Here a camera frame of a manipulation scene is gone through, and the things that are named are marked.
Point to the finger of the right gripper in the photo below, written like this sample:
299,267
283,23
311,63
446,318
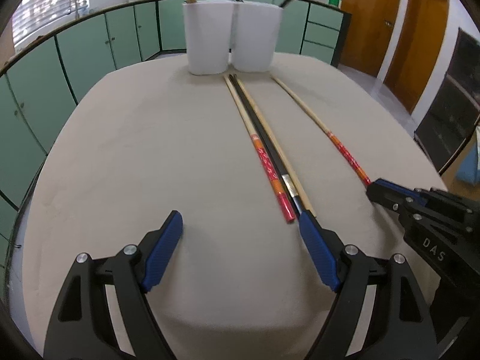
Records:
390,196

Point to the window with blinds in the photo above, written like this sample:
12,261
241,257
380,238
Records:
33,15

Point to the right white holder cup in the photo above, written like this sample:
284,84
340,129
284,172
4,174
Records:
255,35

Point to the black chopstick silver band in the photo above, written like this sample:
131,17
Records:
263,138

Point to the dark glass cabinet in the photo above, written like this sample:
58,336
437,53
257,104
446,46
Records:
454,113

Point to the plain bamboo chopstick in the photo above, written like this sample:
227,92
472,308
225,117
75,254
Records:
287,173

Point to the sink faucet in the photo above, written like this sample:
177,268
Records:
75,8

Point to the wooden door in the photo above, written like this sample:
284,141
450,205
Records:
417,51
369,34

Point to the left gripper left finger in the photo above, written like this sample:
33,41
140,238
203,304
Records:
80,326

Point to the right wooden door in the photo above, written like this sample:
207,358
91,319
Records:
417,51

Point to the white holder cup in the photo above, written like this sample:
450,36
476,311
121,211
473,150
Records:
208,26
255,35

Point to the left wooden door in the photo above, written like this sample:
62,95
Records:
369,34

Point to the left white holder cup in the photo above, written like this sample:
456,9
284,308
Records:
208,26

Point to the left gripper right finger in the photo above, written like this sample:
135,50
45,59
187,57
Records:
400,326

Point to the red orange patterned chopstick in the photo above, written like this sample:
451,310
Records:
280,194

